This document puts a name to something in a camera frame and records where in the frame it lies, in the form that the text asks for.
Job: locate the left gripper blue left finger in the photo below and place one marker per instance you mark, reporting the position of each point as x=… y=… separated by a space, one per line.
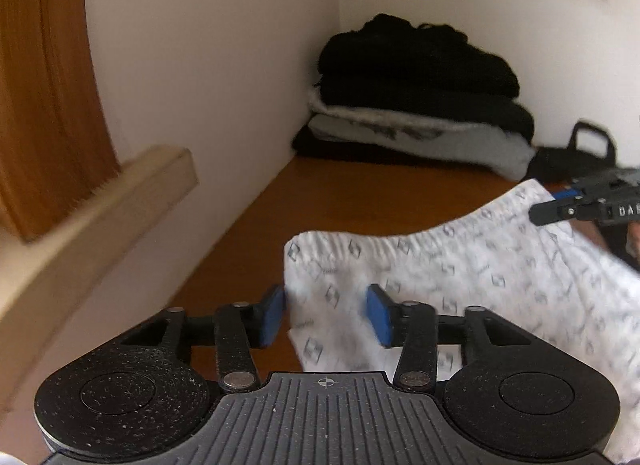
x=269 y=313

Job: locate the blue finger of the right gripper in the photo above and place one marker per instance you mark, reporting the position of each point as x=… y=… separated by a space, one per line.
x=553 y=211
x=566 y=194

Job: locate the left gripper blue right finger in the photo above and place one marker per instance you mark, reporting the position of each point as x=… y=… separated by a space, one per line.
x=385 y=316

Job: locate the white patterned pajama garment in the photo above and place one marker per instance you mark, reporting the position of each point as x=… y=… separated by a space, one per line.
x=551 y=281

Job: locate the grey folded clothes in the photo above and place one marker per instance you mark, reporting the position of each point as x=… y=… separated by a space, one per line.
x=507 y=154

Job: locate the black clothes pile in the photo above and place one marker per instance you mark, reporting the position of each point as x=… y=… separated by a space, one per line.
x=429 y=69

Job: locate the person's right hand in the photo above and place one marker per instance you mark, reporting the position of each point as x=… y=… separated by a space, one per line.
x=633 y=240

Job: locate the black laptop bag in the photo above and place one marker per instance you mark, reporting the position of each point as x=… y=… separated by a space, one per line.
x=591 y=150

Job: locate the wooden ledge strip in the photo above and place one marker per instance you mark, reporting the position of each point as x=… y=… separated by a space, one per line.
x=43 y=282

